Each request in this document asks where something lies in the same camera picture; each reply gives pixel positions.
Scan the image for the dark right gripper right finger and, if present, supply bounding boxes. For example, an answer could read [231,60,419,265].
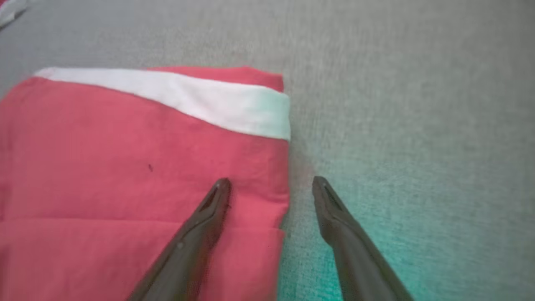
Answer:
[311,176,414,301]

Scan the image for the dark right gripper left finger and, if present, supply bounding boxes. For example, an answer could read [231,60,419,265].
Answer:
[127,178,232,301]

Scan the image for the grey sofa seat cushion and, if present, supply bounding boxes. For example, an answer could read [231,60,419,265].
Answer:
[0,0,535,301]

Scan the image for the red shorts with white band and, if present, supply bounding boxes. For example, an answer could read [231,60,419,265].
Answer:
[0,66,291,301]

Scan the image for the red Bulls 23 jersey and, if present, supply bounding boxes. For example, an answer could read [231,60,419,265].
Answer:
[0,0,28,28]

